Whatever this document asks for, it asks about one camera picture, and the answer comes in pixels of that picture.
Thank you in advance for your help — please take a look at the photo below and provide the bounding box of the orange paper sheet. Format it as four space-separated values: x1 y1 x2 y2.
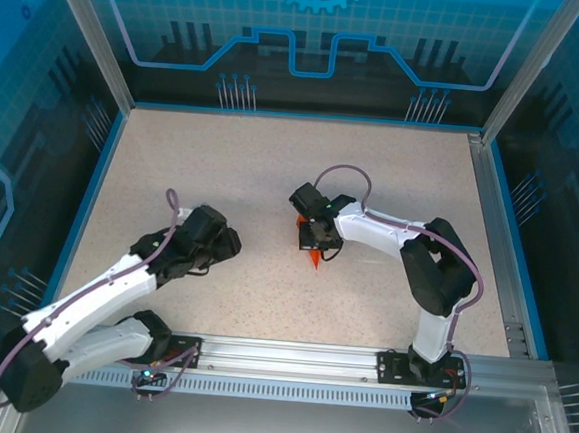
289 215 327 272

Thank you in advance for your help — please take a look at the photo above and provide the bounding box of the grey metal sheet tray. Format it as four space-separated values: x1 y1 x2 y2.
0 343 579 433

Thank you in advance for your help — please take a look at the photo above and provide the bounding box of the blue table edge strip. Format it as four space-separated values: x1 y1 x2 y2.
472 140 568 361
34 104 130 328

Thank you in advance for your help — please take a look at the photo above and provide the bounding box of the thin black right gripper cable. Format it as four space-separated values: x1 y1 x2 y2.
317 242 344 266

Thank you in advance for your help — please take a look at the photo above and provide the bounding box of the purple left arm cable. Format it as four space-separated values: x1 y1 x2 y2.
0 175 217 426

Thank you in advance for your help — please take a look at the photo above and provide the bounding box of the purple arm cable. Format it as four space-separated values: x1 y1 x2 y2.
296 160 494 427
0 175 217 426

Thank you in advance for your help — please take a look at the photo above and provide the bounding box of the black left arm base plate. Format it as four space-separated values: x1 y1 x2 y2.
164 333 205 371

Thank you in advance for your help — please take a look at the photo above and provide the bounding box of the cable connector with green light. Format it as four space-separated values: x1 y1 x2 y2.
422 386 459 404
136 358 168 384

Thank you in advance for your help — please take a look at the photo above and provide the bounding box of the long aluminium base rail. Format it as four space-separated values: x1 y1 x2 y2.
166 329 558 400

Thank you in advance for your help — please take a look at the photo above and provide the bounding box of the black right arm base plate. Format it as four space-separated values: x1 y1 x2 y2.
375 348 466 392

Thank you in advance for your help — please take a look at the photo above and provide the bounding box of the slotted metal cable duct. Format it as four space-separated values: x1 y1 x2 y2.
63 364 420 413

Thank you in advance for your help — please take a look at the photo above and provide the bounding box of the aluminium side rail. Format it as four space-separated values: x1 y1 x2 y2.
450 131 548 361

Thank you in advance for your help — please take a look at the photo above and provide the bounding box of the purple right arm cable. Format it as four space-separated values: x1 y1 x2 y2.
296 160 494 427

